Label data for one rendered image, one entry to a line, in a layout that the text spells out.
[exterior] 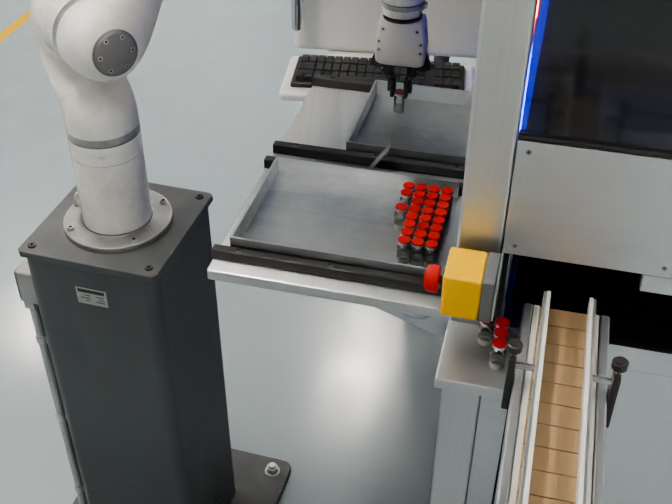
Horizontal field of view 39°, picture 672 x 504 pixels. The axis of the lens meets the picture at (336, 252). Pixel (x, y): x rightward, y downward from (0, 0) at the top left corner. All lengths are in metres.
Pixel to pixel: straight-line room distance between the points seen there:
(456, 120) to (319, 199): 0.39
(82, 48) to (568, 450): 0.87
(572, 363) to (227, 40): 3.24
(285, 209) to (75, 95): 0.40
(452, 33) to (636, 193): 1.13
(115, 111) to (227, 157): 1.97
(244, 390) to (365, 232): 1.04
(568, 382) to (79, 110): 0.85
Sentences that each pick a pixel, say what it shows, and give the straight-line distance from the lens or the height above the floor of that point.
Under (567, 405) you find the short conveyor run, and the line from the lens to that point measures 1.28.
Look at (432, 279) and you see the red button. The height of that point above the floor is 1.01.
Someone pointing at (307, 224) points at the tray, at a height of 0.88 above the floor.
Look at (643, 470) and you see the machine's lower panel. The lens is 1.66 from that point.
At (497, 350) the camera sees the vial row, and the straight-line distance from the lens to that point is 1.36.
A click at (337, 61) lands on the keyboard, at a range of 2.28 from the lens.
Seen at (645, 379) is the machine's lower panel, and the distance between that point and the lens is 1.51.
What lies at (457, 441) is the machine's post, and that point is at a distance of 1.65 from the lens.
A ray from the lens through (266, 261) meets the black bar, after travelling 1.53.
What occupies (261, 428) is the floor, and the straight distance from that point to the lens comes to 2.47.
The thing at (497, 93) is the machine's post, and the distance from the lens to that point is 1.24.
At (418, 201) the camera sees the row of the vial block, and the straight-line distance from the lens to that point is 1.61.
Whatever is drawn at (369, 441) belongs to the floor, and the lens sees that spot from 2.44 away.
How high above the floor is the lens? 1.84
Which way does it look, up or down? 38 degrees down
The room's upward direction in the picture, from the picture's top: straight up
